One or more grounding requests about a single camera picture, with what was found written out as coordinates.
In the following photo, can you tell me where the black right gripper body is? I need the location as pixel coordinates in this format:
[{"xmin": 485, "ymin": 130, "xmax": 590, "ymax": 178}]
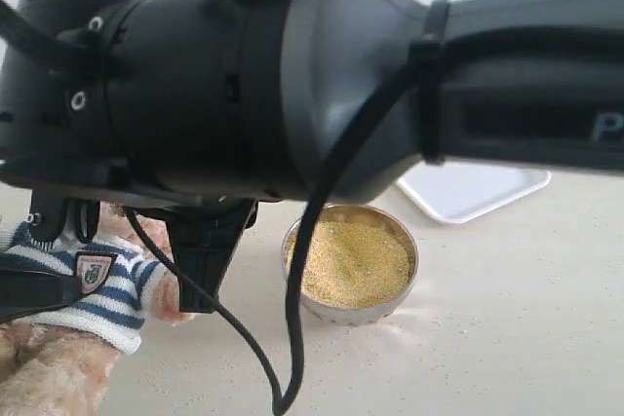
[{"xmin": 32, "ymin": 189, "xmax": 258, "ymax": 230}]

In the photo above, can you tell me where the pink teddy bear striped sweater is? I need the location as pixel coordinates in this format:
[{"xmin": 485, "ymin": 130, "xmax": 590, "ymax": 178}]
[{"xmin": 0, "ymin": 201, "xmax": 196, "ymax": 416}]

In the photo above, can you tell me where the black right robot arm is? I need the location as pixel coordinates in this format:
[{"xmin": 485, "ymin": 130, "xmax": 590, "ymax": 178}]
[{"xmin": 1, "ymin": 0, "xmax": 623, "ymax": 312}]

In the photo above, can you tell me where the steel bowl of millet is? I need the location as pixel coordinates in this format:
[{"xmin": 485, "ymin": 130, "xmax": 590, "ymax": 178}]
[{"xmin": 300, "ymin": 205, "xmax": 419, "ymax": 327}]

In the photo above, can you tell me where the white rectangular plastic tray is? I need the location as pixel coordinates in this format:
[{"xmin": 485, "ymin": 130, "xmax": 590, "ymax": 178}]
[{"xmin": 396, "ymin": 163, "xmax": 552, "ymax": 225}]

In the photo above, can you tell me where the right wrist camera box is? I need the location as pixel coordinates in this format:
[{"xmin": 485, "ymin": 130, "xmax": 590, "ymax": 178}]
[{"xmin": 27, "ymin": 191, "xmax": 100, "ymax": 246}]

